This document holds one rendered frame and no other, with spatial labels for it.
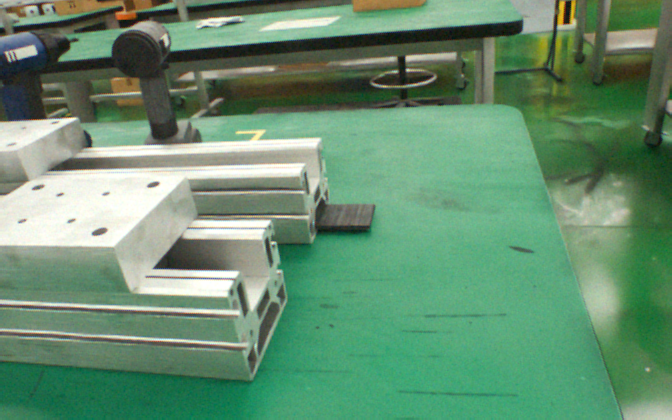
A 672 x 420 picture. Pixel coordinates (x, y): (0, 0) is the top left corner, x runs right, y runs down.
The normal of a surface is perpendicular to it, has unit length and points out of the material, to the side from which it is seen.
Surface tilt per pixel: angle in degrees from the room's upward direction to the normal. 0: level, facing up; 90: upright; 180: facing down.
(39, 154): 90
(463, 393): 0
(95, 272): 90
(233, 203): 90
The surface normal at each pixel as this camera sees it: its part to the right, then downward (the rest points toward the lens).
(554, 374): -0.11, -0.88
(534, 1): -0.12, 0.65
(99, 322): -0.19, 0.47
